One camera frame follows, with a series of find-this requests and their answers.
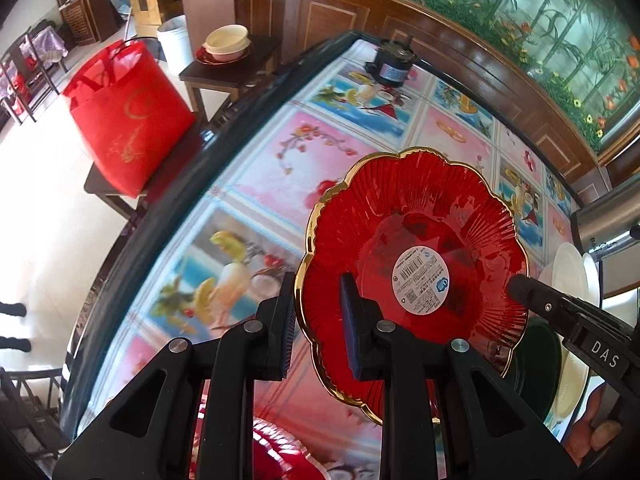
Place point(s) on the red gift bag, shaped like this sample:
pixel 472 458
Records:
pixel 130 115

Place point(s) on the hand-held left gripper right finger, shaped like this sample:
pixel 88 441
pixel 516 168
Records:
pixel 349 330

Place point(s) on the wooden counter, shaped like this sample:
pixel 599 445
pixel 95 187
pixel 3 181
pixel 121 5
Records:
pixel 325 15

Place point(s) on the small red plate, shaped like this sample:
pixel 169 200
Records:
pixel 202 56

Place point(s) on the flower printed glass panel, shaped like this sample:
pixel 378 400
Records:
pixel 550 25

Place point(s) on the black cylinder blue label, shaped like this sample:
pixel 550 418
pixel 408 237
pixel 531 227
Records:
pixel 392 67

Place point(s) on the red glass plate gold rim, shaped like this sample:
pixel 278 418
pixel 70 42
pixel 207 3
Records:
pixel 440 220

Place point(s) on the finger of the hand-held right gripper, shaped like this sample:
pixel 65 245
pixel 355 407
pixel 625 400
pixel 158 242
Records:
pixel 535 295

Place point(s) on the red ribbed plate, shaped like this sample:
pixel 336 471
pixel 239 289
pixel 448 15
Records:
pixel 280 452

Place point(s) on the stainless steel pot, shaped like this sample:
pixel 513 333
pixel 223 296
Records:
pixel 600 225

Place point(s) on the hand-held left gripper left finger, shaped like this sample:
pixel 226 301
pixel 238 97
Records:
pixel 289 330

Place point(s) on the dark wooden chair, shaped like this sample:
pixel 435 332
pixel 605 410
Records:
pixel 27 85
pixel 30 410

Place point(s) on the dark wooden stool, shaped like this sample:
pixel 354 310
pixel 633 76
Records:
pixel 100 187
pixel 235 77

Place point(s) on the cream bowl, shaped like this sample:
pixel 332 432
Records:
pixel 227 37

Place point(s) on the cream plate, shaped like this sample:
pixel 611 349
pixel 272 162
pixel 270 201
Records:
pixel 575 385

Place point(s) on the person's right hand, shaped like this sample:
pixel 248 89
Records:
pixel 595 435

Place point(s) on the white bucket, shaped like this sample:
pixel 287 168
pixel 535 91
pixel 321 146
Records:
pixel 176 45

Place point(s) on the printed tablecloth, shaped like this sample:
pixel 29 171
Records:
pixel 280 180

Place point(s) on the purple cloth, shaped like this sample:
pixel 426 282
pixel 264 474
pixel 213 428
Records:
pixel 50 42

